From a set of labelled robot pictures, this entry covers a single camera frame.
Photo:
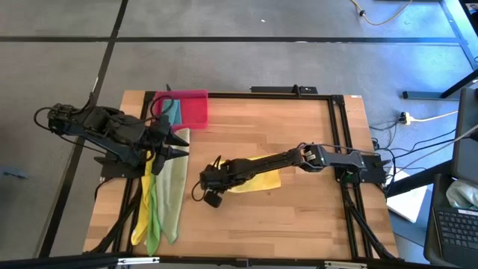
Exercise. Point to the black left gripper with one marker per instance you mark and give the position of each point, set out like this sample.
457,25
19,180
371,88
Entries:
157,136

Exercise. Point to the white plastic bag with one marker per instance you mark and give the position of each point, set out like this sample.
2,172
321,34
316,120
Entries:
463,194

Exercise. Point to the bright green microfiber towel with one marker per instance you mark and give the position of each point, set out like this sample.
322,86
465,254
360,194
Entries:
153,231

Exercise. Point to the teal microfiber towel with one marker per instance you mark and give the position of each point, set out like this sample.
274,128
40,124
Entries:
172,112

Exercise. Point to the black mounting bar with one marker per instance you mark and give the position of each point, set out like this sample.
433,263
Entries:
284,89

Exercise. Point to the pale green microfiber towel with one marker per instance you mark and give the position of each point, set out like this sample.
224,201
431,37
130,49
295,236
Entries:
172,187

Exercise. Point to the yellow microfiber towel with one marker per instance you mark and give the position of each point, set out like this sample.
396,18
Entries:
145,209
265,179

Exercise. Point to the black desk leg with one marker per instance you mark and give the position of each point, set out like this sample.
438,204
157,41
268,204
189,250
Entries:
429,95

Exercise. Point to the white flat board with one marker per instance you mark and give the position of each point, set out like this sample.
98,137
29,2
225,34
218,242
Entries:
407,203

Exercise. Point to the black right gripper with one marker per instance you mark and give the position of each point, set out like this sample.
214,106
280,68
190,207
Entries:
220,175

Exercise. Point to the black laptop keyboard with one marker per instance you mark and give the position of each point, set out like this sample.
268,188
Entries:
457,231

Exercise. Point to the white power strip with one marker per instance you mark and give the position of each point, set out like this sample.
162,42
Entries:
405,117

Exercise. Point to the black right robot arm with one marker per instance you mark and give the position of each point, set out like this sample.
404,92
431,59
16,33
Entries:
336,160

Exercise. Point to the silver metal bracket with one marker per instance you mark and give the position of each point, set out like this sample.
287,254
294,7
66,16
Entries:
138,260
345,265

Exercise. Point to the black aluminium table frame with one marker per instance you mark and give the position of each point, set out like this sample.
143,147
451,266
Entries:
280,96

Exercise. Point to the dark grey panel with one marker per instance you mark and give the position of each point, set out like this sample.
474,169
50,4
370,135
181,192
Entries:
467,142

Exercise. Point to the pink plastic bin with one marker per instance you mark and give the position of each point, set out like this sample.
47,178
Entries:
194,108

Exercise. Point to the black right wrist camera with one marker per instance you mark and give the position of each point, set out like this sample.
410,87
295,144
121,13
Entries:
213,198

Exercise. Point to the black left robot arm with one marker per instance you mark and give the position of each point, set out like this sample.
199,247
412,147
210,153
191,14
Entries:
112,130

